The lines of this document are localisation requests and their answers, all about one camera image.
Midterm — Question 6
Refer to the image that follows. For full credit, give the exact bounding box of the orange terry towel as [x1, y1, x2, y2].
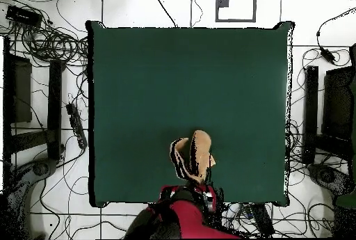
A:
[169, 129, 217, 185]

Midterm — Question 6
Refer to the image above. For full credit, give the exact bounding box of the black rectangular floor box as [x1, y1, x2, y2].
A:
[248, 203, 276, 237]

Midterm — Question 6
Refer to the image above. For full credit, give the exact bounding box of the dark green table cloth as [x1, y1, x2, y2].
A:
[86, 19, 295, 207]

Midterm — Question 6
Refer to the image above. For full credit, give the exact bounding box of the black floor power strip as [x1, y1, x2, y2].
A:
[65, 103, 88, 150]

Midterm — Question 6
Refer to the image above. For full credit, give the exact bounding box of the grey stand base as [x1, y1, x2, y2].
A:
[307, 163, 356, 210]
[2, 157, 60, 239]

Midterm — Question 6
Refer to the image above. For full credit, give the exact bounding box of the black power adapter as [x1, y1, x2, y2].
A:
[319, 46, 337, 64]

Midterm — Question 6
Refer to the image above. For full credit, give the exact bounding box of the black electronics box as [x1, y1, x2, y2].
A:
[6, 5, 42, 27]

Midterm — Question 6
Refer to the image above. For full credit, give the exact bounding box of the black stand frame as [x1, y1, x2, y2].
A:
[2, 36, 65, 163]
[302, 43, 356, 166]

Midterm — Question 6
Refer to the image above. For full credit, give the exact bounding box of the black cable tangle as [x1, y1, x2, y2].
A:
[8, 19, 90, 68]

